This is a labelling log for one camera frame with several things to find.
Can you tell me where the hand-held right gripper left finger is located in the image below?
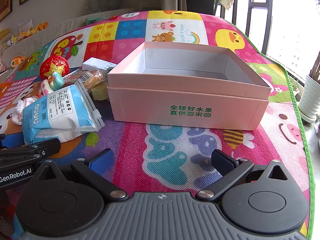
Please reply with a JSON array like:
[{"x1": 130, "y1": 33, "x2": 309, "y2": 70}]
[{"x1": 37, "y1": 148, "x2": 127, "y2": 202}]

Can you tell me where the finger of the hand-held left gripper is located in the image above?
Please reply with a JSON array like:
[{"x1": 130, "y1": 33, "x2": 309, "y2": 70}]
[
  {"x1": 0, "y1": 134, "x2": 25, "y2": 148},
  {"x1": 0, "y1": 139, "x2": 61, "y2": 165}
]

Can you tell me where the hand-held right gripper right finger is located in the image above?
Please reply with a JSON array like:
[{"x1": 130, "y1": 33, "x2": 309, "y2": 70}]
[{"x1": 196, "y1": 149, "x2": 289, "y2": 202}]

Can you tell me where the blue and white packet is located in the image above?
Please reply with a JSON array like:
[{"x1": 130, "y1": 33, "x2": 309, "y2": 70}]
[{"x1": 22, "y1": 80, "x2": 105, "y2": 145}]

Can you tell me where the pale yellow toy box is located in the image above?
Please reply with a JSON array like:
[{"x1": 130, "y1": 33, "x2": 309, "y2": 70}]
[{"x1": 91, "y1": 86, "x2": 109, "y2": 102}]

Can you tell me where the pink cardboard box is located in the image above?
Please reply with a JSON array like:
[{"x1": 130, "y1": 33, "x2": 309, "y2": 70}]
[{"x1": 107, "y1": 42, "x2": 273, "y2": 131}]

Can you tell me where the bread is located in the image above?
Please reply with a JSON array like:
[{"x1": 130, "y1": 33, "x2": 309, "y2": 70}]
[{"x1": 81, "y1": 69, "x2": 110, "y2": 90}]

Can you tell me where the red woven ball ornament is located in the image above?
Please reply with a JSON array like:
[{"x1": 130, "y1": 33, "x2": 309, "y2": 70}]
[{"x1": 39, "y1": 56, "x2": 70, "y2": 79}]

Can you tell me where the white lace doll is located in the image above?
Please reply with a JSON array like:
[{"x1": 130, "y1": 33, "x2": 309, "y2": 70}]
[{"x1": 9, "y1": 96, "x2": 39, "y2": 126}]

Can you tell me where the colourful cartoon play mat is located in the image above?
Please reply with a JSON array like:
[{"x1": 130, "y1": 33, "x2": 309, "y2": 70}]
[{"x1": 0, "y1": 10, "x2": 312, "y2": 238}]

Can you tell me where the pink pig toy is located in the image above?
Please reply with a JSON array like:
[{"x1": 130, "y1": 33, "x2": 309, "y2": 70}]
[{"x1": 37, "y1": 79, "x2": 53, "y2": 99}]

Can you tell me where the teal toy figurine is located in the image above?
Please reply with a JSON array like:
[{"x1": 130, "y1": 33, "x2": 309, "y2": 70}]
[{"x1": 49, "y1": 71, "x2": 65, "y2": 93}]

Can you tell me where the orange plush toy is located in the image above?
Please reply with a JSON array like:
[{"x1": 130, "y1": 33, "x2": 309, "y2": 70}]
[{"x1": 10, "y1": 56, "x2": 26, "y2": 68}]

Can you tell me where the white plastic case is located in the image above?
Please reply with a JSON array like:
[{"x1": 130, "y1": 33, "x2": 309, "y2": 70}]
[{"x1": 82, "y1": 57, "x2": 117, "y2": 72}]

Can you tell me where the white ribbed plant pot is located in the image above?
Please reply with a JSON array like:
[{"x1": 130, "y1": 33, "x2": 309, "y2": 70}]
[{"x1": 298, "y1": 74, "x2": 320, "y2": 123}]

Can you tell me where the row of yellow plush toys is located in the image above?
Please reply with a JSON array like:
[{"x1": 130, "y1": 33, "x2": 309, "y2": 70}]
[{"x1": 11, "y1": 21, "x2": 49, "y2": 43}]

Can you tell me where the beige sofa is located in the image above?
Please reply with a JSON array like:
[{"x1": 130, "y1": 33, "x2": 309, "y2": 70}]
[{"x1": 0, "y1": 7, "x2": 140, "y2": 75}]

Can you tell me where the green cloth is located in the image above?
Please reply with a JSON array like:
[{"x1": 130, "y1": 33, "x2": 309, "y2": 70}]
[{"x1": 86, "y1": 16, "x2": 108, "y2": 25}]

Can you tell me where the dark framed picture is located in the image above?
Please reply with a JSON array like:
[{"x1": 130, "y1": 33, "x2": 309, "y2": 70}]
[{"x1": 0, "y1": 0, "x2": 13, "y2": 22}]

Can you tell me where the black window railing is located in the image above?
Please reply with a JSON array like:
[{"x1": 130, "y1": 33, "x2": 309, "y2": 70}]
[{"x1": 220, "y1": 0, "x2": 320, "y2": 55}]

